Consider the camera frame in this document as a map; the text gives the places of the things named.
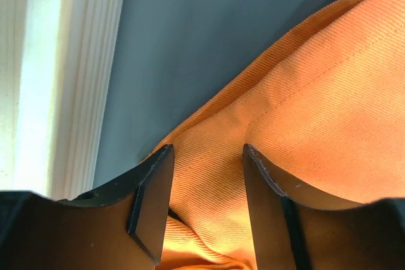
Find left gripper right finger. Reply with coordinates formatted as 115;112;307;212
243;144;404;269

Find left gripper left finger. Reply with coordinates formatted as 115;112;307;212
1;145;175;269

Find orange trousers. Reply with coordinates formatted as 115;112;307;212
160;0;404;269

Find wooden rack base tray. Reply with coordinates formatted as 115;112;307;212
1;0;123;199

